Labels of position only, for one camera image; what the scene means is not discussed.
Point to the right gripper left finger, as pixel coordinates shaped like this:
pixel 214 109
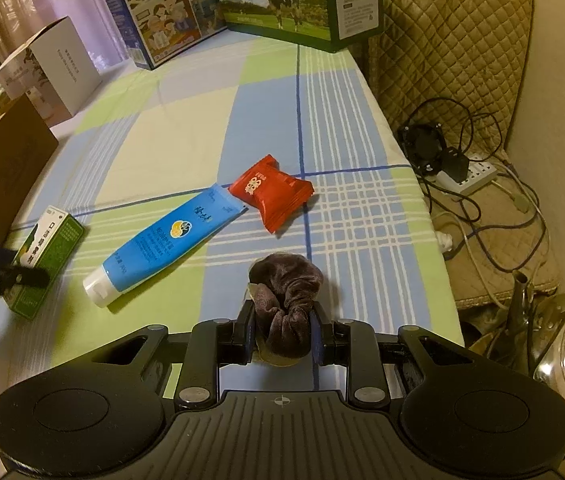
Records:
pixel 210 346

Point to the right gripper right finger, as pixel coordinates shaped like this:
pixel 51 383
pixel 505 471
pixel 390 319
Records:
pixel 352 345

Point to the green white spray box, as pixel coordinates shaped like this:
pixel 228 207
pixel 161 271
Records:
pixel 45 251

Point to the dark velvet scrunchie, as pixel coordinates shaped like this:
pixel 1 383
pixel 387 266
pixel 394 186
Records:
pixel 283 288

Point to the blue hand cream tube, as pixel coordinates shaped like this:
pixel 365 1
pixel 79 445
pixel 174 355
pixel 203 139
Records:
pixel 163 243

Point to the red snack packet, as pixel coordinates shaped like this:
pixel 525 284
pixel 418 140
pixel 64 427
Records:
pixel 277 195

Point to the checkered tablecloth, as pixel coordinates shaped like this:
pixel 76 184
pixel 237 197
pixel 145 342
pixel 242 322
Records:
pixel 151 140

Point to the steel kettle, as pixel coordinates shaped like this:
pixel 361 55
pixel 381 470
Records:
pixel 531 339

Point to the white humidifier box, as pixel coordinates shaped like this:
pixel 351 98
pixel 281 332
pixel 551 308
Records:
pixel 54 70

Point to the white power strip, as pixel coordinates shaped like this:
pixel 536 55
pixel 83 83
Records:
pixel 479 175

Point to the quilted beige chair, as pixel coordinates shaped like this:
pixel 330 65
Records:
pixel 460 63

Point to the blue milk carton box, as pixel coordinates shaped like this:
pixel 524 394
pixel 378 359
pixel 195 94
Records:
pixel 154 31

